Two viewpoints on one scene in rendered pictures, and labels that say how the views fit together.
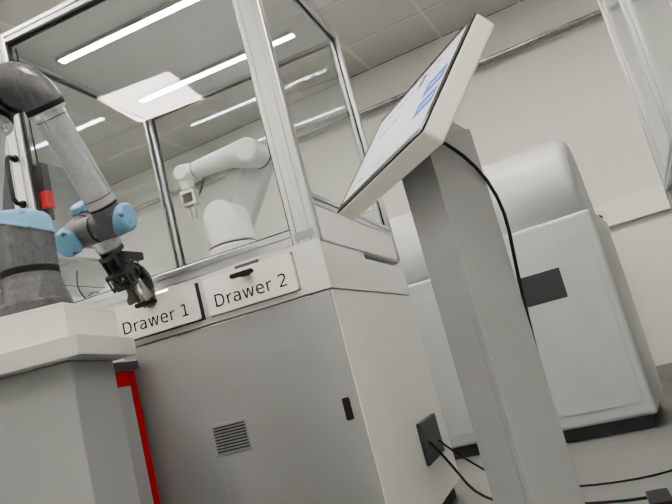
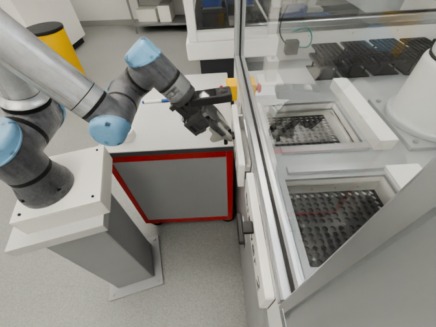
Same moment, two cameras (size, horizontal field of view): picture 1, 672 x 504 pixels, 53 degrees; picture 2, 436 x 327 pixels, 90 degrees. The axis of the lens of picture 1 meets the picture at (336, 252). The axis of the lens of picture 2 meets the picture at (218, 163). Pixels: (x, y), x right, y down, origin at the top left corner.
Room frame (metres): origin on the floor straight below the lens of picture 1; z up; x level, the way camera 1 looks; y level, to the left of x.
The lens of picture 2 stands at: (1.78, 0.08, 1.38)
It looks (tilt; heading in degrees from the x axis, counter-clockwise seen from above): 49 degrees down; 74
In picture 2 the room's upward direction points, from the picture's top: 4 degrees counter-clockwise
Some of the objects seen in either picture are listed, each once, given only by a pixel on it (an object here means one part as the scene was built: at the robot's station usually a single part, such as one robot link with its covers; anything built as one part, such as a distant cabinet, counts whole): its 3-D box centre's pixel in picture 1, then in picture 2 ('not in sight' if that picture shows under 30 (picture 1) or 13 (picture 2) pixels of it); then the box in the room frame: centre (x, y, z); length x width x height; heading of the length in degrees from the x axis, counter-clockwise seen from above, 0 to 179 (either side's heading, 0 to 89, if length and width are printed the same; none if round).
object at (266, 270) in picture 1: (250, 285); (255, 233); (1.91, 0.26, 0.87); 0.29 x 0.02 x 0.11; 72
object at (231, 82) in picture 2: not in sight; (230, 89); (2.09, 0.88, 0.88); 0.07 x 0.05 x 0.07; 72
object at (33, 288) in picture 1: (33, 293); (37, 178); (1.38, 0.64, 0.89); 0.15 x 0.15 x 0.10
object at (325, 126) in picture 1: (321, 101); not in sight; (2.31, -0.09, 1.52); 0.87 x 0.01 x 0.86; 162
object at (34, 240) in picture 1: (23, 241); (9, 149); (1.38, 0.64, 1.00); 0.13 x 0.12 x 0.14; 71
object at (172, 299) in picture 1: (155, 313); (237, 142); (1.99, 0.57, 0.87); 0.29 x 0.02 x 0.11; 72
